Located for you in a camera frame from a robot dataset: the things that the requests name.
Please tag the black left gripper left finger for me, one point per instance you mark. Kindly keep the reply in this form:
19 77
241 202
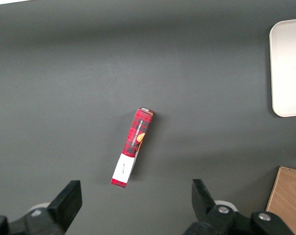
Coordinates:
62 208

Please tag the red plaid cookie box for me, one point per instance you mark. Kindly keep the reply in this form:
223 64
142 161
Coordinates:
135 142

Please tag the beige rectangular tray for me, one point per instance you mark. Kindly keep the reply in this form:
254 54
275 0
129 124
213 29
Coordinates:
288 68

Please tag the wooden two-drawer cabinet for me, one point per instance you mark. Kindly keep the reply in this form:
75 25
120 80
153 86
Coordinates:
288 191

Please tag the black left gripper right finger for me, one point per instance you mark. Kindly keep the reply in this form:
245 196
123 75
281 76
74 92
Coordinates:
206 213

